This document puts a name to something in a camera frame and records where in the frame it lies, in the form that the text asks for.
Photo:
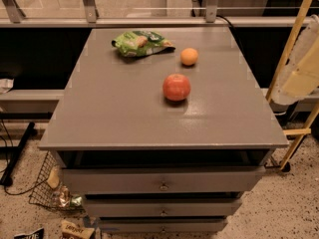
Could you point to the black metal stand leg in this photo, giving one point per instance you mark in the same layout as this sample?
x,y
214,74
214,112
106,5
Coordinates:
x,y
15,152

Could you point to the grey drawer cabinet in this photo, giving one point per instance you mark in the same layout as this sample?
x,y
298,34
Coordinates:
x,y
113,114

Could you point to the shiny wrapper in basket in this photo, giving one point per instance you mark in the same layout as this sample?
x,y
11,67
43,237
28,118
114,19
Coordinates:
x,y
62,198

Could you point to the yellow wooden easel frame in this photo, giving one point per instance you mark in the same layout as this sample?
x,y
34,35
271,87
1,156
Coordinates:
x,y
295,32

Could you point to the white and yellow cloth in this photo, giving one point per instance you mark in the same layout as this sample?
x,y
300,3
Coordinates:
x,y
300,77

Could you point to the orange fruit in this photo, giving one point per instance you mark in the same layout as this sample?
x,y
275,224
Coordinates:
x,y
189,56

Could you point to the white paper at left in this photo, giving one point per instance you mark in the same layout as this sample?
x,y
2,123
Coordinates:
x,y
6,85

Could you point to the top grey drawer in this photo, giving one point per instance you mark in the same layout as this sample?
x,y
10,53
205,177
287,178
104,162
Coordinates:
x,y
162,180

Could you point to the middle grey drawer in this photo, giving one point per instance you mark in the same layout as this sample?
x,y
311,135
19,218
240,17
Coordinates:
x,y
162,207

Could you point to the red apple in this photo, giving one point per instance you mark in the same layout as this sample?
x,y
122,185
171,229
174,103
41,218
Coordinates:
x,y
176,87

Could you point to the bottom grey drawer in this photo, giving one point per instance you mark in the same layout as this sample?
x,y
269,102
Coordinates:
x,y
117,226

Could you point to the black snack bag on floor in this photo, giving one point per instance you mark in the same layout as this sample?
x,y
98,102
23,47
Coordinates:
x,y
37,234

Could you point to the green snack bag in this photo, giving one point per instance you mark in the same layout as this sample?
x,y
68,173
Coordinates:
x,y
141,43

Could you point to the brown snack bag on floor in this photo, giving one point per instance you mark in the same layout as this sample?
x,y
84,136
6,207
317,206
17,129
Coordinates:
x,y
73,231

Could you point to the grey drawer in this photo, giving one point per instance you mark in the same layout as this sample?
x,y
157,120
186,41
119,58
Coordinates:
x,y
162,207
117,226
162,180

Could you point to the grey metal railing frame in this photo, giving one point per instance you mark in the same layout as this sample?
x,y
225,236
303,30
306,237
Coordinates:
x,y
101,13

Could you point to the black wire basket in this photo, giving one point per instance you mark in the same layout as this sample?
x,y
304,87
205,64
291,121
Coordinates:
x,y
47,181

